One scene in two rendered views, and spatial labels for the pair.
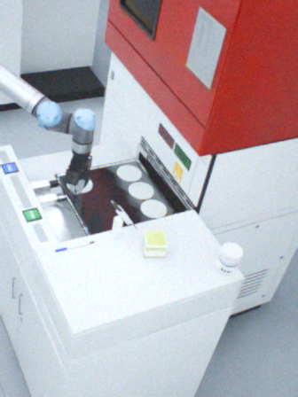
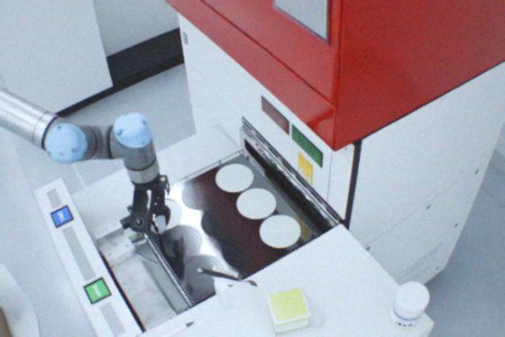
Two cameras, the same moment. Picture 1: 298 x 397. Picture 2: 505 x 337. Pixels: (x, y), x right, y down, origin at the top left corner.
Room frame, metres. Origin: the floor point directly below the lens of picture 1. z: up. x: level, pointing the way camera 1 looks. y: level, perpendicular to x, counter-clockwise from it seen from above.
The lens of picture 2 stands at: (0.85, -0.09, 1.97)
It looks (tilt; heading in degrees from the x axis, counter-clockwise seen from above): 47 degrees down; 4
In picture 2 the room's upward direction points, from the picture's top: 4 degrees counter-clockwise
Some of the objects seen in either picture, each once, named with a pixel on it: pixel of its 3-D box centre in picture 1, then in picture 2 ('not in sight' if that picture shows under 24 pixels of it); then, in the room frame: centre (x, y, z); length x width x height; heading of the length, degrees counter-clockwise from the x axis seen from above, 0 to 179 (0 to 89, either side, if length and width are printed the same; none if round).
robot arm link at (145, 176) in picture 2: (81, 144); (141, 166); (1.64, 0.21, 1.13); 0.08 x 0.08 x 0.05
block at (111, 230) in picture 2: (39, 186); (107, 232); (1.63, 0.35, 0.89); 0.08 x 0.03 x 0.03; 123
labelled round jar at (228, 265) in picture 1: (229, 259); (408, 306); (1.33, -0.36, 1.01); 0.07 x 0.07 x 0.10
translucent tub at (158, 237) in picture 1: (153, 245); (288, 312); (1.35, -0.11, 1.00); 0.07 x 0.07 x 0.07; 14
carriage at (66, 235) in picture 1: (52, 220); (134, 280); (1.50, 0.27, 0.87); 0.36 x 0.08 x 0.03; 33
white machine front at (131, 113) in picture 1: (150, 132); (252, 110); (1.94, -0.03, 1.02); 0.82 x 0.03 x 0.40; 33
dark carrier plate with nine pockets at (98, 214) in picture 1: (116, 196); (220, 223); (1.66, 0.05, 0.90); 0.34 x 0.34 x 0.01; 33
